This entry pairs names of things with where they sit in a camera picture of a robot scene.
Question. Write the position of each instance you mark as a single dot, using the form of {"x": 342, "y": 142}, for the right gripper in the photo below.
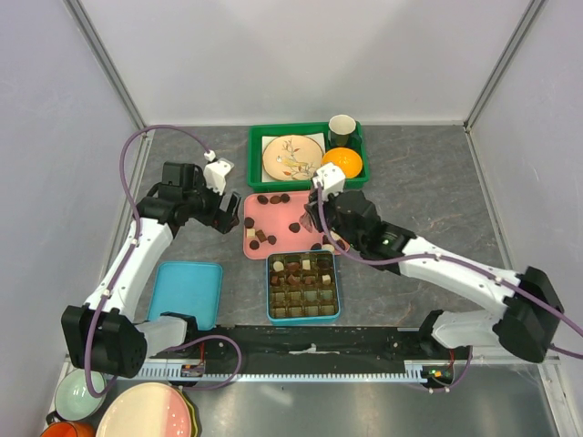
{"x": 329, "y": 199}

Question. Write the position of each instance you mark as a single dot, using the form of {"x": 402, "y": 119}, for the pale green bowl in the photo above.
{"x": 73, "y": 401}

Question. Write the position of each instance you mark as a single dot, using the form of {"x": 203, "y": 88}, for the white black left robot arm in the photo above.
{"x": 101, "y": 334}

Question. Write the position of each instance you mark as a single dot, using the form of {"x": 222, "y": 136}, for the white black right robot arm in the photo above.
{"x": 518, "y": 311}

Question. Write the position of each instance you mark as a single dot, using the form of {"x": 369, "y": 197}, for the yellow bowl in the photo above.
{"x": 346, "y": 159}

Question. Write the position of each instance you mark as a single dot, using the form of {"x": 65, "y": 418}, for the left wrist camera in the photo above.
{"x": 215, "y": 174}

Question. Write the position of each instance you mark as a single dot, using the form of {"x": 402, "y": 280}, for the blue tin lid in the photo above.
{"x": 189, "y": 288}

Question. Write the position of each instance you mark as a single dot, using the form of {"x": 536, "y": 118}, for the orange red mug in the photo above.
{"x": 56, "y": 427}

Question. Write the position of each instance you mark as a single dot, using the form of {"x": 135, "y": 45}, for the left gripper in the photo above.
{"x": 219, "y": 218}

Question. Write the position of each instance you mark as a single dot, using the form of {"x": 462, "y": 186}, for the pink chocolate tray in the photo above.
{"x": 281, "y": 220}

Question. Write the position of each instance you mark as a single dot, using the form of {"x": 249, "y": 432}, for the brown plastic chocolate insert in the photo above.
{"x": 303, "y": 291}

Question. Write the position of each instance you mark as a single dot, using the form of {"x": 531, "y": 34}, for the green mug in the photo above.
{"x": 343, "y": 132}

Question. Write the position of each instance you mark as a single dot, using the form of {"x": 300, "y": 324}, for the blue chocolate tin box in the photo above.
{"x": 303, "y": 287}

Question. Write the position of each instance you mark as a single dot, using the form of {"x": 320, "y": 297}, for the green plastic crate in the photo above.
{"x": 255, "y": 175}

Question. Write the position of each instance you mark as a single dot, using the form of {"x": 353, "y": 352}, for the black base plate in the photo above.
{"x": 384, "y": 343}

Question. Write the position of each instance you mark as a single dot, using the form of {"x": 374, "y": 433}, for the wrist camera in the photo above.
{"x": 215, "y": 174}
{"x": 329, "y": 178}

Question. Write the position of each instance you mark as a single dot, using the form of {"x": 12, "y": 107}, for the brown bar chocolate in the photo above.
{"x": 261, "y": 236}

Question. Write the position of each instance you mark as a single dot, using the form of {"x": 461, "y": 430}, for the metal tongs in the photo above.
{"x": 310, "y": 219}

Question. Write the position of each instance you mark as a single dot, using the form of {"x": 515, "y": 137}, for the pink white plate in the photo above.
{"x": 148, "y": 409}

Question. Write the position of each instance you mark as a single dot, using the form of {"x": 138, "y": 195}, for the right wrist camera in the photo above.
{"x": 329, "y": 178}

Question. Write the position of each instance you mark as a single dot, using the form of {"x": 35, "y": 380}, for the slotted cable duct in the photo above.
{"x": 177, "y": 372}

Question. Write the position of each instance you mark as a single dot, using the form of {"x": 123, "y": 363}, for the aluminium frame rail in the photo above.
{"x": 104, "y": 59}

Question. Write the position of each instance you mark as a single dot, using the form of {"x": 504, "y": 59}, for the decorated ceramic plate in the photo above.
{"x": 291, "y": 158}

